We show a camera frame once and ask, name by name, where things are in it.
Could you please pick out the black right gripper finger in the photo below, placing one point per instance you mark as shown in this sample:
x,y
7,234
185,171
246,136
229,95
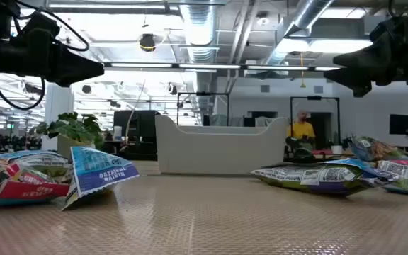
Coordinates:
x,y
356,78
367,56

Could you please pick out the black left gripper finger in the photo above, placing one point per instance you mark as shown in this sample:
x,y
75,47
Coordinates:
x,y
69,58
80,74

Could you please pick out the purple green granola bar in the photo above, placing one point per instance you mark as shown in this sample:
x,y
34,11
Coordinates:
x,y
377,150
314,178

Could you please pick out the white column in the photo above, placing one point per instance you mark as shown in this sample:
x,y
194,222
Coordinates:
x,y
60,102

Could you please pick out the green artificial plant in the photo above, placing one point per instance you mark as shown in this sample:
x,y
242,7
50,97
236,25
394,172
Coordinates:
x,y
71,129

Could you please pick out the black monitor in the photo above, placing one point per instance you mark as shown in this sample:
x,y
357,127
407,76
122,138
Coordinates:
x,y
400,124

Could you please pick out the white container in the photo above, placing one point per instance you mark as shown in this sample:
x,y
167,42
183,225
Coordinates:
x,y
117,132

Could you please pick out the white plant pot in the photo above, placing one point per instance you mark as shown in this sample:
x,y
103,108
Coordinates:
x,y
66,147

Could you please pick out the white cup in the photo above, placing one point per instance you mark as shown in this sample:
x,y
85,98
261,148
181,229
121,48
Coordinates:
x,y
336,149

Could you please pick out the black hanging dome fixture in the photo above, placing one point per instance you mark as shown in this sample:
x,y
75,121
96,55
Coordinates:
x,y
147,42

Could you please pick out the person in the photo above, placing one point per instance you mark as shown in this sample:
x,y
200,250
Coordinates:
x,y
301,130

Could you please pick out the black cabinet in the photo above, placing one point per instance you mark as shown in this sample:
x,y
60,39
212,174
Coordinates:
x,y
144,131

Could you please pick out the long linear ceiling light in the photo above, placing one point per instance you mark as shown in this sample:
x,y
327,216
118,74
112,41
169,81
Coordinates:
x,y
207,66

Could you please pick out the light grey plastic bin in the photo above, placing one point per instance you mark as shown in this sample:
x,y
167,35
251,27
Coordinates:
x,y
218,152

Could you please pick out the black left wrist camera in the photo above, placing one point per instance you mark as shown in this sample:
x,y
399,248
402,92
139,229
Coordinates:
x,y
41,30

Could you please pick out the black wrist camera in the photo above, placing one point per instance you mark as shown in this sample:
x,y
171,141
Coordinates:
x,y
41,30
388,32

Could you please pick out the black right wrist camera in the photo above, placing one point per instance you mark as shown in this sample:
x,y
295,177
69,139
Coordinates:
x,y
388,32

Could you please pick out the black gantry frame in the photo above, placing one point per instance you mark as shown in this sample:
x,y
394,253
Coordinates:
x,y
314,97

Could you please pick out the silver ventilation duct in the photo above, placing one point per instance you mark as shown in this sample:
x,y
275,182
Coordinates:
x,y
306,14
200,32

